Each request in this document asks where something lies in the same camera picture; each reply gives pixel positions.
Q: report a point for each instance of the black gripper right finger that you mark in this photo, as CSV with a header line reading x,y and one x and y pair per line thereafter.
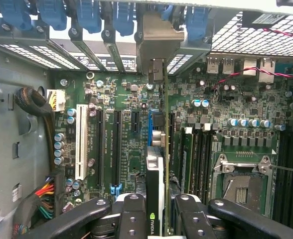
x,y
196,221

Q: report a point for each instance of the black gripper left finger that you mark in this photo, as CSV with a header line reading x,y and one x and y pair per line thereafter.
x,y
131,219

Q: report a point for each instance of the green motherboard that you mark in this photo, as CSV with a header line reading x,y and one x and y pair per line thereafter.
x,y
129,154

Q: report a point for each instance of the long black expansion slot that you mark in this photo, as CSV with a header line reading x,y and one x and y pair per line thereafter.
x,y
173,129
100,149
117,149

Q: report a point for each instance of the blue expansion slot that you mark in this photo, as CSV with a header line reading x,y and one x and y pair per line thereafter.
x,y
150,129

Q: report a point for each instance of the white expansion slot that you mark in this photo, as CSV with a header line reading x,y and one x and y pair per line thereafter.
x,y
81,139

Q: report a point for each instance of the short black expansion slot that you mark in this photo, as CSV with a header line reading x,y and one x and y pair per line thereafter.
x,y
135,122

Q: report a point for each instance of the white power connector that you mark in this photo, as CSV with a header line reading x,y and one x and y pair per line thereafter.
x,y
58,100

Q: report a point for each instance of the grey power supply unit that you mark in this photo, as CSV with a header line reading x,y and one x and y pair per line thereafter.
x,y
2,137

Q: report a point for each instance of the black open PC case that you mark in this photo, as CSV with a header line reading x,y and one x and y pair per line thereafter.
x,y
12,74

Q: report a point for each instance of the blue slot retention clip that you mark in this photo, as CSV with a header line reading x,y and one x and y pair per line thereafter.
x,y
196,22
14,12
51,12
89,15
122,17
167,12

